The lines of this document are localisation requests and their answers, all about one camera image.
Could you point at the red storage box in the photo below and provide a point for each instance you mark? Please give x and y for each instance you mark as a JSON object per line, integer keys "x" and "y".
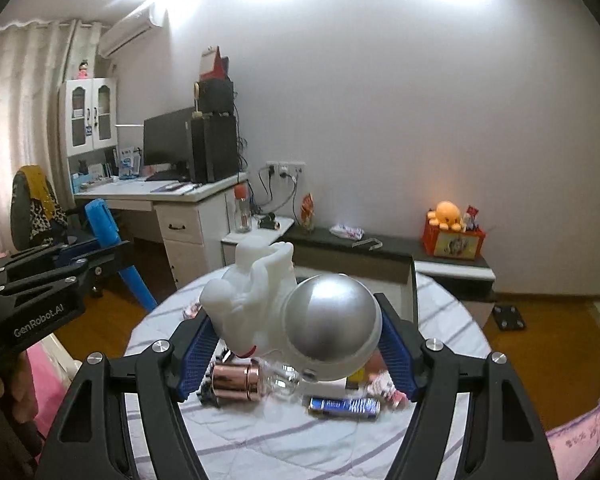
{"x": 455, "y": 245}

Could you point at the white hutch cabinet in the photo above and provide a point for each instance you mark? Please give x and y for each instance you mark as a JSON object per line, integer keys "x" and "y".
{"x": 87, "y": 110}

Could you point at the small black device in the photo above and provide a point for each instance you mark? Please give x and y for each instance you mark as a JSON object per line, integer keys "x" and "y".
{"x": 269, "y": 222}

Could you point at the yellow cloth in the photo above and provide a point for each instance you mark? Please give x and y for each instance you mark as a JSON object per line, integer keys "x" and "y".
{"x": 35, "y": 182}

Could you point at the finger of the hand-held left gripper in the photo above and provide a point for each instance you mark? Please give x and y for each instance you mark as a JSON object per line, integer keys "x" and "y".
{"x": 72, "y": 257}
{"x": 105, "y": 260}

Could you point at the metal u-shaped clip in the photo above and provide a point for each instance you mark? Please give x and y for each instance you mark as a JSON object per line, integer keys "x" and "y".
{"x": 378, "y": 245}

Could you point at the white desk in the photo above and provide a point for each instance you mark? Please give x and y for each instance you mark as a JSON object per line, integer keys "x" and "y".
{"x": 180, "y": 220}

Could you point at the white plastic packet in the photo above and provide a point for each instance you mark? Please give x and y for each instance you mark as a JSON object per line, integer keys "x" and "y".
{"x": 347, "y": 231}

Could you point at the red white snack packet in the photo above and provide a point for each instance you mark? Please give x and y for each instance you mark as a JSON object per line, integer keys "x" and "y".
{"x": 470, "y": 217}

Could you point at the white nightstand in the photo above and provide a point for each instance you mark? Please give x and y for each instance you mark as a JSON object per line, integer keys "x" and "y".
{"x": 252, "y": 236}

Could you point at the office chair with clothes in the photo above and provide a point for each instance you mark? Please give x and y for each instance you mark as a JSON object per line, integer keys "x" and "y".
{"x": 40, "y": 225}

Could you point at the red desk calendar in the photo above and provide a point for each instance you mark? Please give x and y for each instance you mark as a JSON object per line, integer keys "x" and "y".
{"x": 215, "y": 67}

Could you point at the pink patterned small toy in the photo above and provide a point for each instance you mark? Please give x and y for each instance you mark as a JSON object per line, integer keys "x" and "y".
{"x": 380, "y": 385}

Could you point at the white wall power outlet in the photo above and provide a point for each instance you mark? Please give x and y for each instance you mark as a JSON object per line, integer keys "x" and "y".
{"x": 285, "y": 167}

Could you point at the black bathroom scale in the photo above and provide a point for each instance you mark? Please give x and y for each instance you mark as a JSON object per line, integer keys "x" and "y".
{"x": 507, "y": 317}

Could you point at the white air conditioner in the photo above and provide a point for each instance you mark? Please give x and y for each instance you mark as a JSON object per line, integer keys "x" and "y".
{"x": 130, "y": 30}

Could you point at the black computer monitor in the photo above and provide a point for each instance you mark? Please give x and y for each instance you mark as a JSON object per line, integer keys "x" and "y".
{"x": 167, "y": 135}

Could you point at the copper metal jar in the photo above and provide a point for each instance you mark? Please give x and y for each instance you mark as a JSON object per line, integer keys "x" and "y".
{"x": 235, "y": 382}

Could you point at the white striped cloth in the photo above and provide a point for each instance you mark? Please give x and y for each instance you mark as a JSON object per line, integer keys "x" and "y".
{"x": 290, "y": 440}

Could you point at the beige curtain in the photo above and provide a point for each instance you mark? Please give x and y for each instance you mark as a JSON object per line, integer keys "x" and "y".
{"x": 20, "y": 110}

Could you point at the orange octopus plush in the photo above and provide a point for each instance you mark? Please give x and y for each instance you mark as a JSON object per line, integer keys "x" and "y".
{"x": 447, "y": 215}

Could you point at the water bottle with orange cap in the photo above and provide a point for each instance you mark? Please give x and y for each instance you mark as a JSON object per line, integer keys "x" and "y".
{"x": 242, "y": 215}

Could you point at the white astronaut figurine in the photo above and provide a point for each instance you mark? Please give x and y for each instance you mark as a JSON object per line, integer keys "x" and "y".
{"x": 330, "y": 325}

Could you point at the person's left hand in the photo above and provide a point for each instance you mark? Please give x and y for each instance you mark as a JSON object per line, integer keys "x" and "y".
{"x": 17, "y": 392}

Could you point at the low cabinet with dark top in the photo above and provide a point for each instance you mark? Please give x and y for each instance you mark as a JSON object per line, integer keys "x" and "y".
{"x": 405, "y": 246}

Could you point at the red snack bag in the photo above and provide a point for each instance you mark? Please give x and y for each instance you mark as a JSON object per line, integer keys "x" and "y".
{"x": 307, "y": 212}

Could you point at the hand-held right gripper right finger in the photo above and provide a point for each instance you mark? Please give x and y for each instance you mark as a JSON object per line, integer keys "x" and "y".
{"x": 397, "y": 355}

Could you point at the blue battery pack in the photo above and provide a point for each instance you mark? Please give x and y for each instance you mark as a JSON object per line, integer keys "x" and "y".
{"x": 345, "y": 406}

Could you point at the small beige round object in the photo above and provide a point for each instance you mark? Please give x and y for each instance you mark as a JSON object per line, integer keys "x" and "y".
{"x": 197, "y": 92}

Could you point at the pink doll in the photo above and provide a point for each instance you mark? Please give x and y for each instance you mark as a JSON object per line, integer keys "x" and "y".
{"x": 83, "y": 71}

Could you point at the black keyboard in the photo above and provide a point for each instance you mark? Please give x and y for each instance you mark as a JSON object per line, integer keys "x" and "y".
{"x": 162, "y": 176}

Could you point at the black computer tower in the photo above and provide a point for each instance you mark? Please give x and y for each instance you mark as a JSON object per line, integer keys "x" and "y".
{"x": 212, "y": 150}

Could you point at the black speaker box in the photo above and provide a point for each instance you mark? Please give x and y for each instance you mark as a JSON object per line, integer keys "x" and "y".
{"x": 215, "y": 97}

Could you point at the white lamp bar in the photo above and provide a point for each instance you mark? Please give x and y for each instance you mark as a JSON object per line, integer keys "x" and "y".
{"x": 130, "y": 124}

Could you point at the blue box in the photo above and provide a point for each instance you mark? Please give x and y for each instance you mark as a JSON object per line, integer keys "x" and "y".
{"x": 130, "y": 162}

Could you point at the yellow flat box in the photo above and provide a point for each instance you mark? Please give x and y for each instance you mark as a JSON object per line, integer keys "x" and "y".
{"x": 356, "y": 382}

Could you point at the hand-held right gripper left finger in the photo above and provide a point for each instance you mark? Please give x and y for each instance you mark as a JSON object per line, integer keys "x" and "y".
{"x": 197, "y": 360}

